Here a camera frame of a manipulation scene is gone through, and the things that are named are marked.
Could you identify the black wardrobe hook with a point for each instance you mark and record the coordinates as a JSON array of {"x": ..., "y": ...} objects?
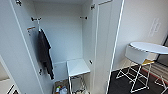
[
  {"x": 35, "y": 19},
  {"x": 83, "y": 17}
]

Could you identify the black t-shirt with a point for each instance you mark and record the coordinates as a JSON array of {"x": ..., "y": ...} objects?
[{"x": 45, "y": 53}]

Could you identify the white stool frame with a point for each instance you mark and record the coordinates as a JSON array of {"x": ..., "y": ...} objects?
[{"x": 161, "y": 81}]

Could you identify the brown basket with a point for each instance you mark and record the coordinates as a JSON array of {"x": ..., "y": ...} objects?
[{"x": 58, "y": 85}]

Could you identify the dark door hinge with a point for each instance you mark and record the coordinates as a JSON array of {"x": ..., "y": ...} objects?
[{"x": 40, "y": 71}]

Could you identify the white wardrobe carcass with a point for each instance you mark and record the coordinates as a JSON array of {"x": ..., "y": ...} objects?
[{"x": 63, "y": 33}]

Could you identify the white folding chair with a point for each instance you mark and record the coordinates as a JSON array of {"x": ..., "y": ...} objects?
[{"x": 135, "y": 55}]

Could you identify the white hanger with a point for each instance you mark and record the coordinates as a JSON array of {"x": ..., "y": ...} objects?
[{"x": 40, "y": 25}]

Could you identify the orange label strip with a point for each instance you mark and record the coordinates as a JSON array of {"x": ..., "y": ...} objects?
[{"x": 31, "y": 28}]

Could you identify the round white high table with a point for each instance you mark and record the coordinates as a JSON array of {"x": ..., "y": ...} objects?
[{"x": 150, "y": 47}]

